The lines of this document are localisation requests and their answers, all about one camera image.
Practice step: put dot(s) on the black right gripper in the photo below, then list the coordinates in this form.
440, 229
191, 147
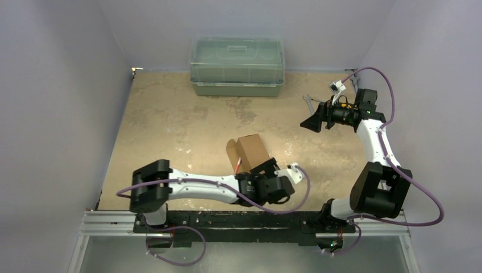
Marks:
325, 115

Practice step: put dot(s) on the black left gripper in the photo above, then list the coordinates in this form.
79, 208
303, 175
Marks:
268, 168

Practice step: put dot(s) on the brown cardboard box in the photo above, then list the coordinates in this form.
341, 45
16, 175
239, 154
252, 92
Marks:
250, 148

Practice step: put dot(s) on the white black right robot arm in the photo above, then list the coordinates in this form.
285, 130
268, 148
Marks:
381, 188

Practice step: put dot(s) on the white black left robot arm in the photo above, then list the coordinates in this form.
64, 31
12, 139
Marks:
157, 183

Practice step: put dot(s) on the silver open-end wrench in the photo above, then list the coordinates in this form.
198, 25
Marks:
308, 100

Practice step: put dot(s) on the green clear-lid plastic toolbox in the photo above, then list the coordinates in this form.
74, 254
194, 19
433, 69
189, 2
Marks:
239, 67

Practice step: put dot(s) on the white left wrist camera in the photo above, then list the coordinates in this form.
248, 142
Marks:
292, 173

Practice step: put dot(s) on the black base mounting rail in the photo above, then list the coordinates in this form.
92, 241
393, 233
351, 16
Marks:
305, 228

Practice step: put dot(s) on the aluminium frame extrusion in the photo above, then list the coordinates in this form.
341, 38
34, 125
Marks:
121, 224

